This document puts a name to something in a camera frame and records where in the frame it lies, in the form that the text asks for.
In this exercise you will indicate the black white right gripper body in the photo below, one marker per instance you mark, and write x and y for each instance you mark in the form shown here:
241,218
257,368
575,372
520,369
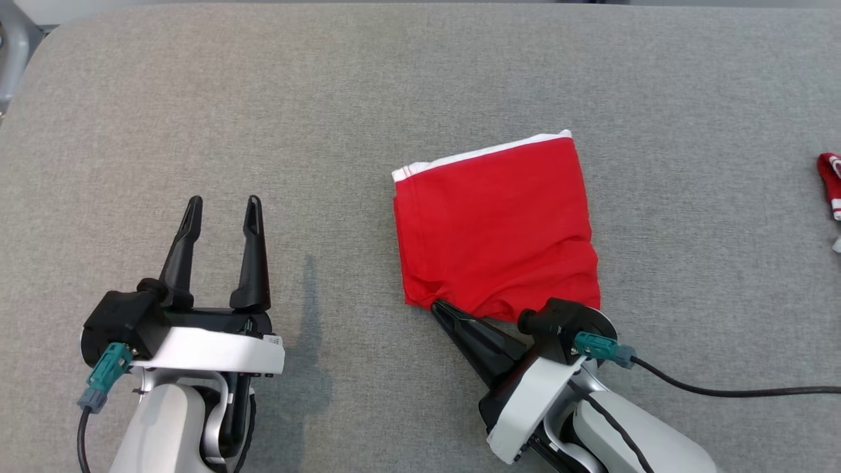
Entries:
532,401

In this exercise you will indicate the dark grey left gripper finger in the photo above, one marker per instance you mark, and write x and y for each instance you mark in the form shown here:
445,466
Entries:
181,276
255,282

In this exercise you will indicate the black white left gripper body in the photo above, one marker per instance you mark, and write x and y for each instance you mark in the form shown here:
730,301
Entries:
217,351

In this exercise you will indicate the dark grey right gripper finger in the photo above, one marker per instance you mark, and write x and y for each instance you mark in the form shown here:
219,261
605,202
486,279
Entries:
470,351
499,341

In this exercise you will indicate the red Bulls jersey shirt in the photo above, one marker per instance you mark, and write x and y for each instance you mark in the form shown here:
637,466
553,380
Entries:
499,223

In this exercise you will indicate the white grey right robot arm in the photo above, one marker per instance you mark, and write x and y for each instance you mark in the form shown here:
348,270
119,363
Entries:
644,433

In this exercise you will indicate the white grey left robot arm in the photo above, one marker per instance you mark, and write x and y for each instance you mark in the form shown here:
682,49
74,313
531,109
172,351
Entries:
161,427

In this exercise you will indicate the red white striped garment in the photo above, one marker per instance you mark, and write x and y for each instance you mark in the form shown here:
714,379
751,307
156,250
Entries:
831,180

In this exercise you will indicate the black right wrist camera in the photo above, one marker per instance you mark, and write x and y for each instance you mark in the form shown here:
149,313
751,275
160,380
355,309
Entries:
565,322

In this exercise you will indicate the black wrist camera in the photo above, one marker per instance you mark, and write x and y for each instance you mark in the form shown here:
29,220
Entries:
565,322
125,322

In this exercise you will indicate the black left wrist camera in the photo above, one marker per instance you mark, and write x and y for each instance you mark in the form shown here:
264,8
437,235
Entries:
125,322

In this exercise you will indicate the grey curved metal rail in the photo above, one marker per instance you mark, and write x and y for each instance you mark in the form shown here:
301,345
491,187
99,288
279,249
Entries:
13,59

